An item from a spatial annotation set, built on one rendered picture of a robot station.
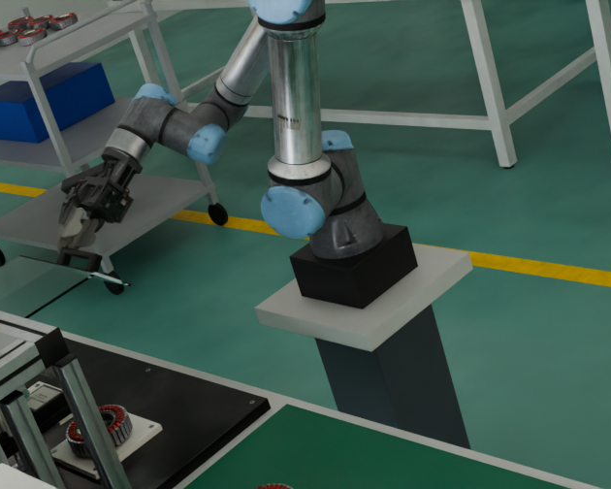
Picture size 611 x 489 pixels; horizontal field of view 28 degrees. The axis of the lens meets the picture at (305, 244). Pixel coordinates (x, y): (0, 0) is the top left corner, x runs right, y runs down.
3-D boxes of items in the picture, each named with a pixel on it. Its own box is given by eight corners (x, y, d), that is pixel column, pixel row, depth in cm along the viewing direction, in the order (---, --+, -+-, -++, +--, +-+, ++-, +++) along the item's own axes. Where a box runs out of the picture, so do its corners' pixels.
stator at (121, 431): (104, 415, 219) (97, 398, 218) (145, 425, 212) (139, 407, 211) (59, 452, 212) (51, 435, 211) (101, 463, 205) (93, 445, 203)
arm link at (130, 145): (107, 127, 228) (136, 151, 233) (95, 147, 227) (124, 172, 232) (131, 129, 223) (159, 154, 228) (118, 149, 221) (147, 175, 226)
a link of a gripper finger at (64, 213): (57, 220, 219) (80, 179, 222) (52, 219, 221) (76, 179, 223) (75, 234, 222) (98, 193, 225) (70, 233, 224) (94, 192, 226)
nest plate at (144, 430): (112, 411, 222) (110, 406, 222) (163, 429, 212) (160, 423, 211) (48, 459, 214) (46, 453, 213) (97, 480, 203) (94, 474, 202)
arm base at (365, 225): (343, 218, 252) (332, 176, 248) (400, 226, 242) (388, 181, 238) (297, 254, 243) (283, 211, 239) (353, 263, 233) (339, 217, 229)
